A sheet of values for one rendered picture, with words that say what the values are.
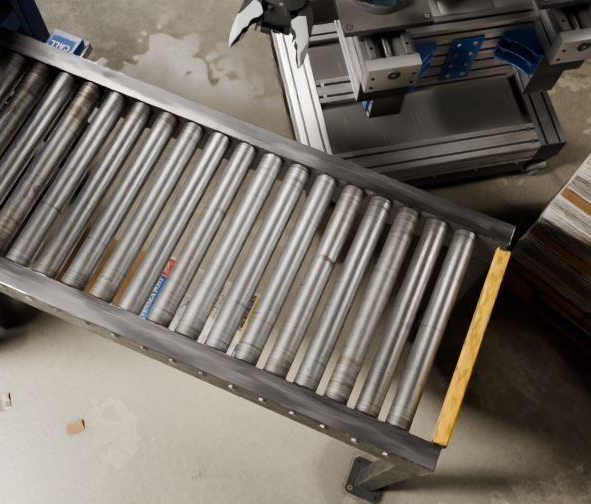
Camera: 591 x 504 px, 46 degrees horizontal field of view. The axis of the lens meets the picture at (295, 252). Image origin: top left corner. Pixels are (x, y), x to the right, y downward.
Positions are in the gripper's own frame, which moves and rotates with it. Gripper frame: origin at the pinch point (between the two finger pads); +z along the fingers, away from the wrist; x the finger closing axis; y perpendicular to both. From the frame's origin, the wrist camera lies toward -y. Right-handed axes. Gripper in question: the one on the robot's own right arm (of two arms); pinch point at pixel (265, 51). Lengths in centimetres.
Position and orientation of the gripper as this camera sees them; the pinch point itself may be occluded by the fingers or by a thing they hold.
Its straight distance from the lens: 115.3
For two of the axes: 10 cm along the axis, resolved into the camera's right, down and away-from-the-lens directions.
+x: -9.5, -2.9, -0.7
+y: -1.7, 3.3, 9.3
